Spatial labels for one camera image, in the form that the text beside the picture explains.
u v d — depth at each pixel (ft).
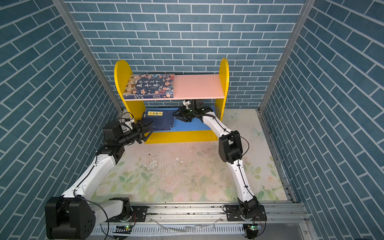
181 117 2.85
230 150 2.05
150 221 2.37
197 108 2.64
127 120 2.47
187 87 2.44
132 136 2.24
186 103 3.00
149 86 2.37
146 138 2.47
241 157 2.11
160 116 3.05
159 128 2.92
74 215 1.27
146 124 2.33
